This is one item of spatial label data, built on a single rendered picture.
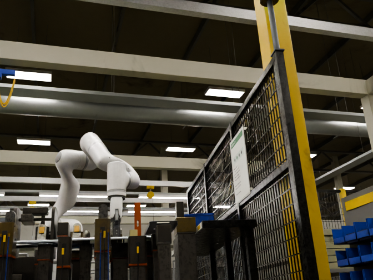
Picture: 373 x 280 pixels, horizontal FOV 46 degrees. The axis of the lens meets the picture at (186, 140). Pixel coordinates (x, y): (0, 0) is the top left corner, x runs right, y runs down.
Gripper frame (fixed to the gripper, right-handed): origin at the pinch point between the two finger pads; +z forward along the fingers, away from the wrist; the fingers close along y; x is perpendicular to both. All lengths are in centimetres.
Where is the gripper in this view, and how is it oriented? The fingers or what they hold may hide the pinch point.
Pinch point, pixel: (116, 233)
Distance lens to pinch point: 194.0
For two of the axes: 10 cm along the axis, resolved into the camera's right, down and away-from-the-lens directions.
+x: 9.8, 0.1, 1.8
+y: 1.7, -3.7, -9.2
